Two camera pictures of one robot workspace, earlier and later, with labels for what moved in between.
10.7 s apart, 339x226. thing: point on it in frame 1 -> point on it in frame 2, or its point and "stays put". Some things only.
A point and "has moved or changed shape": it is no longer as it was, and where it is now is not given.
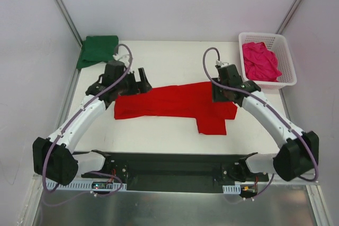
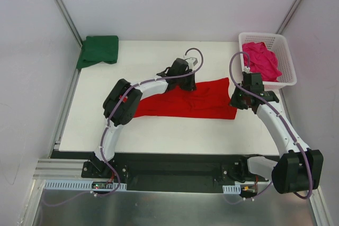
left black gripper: (135, 83) -> (188, 83)
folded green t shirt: (97, 49) stays put
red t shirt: (193, 101) has moved or changed shape
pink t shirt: (260, 63) stays put
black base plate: (172, 171) stays put
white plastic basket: (277, 43) stays put
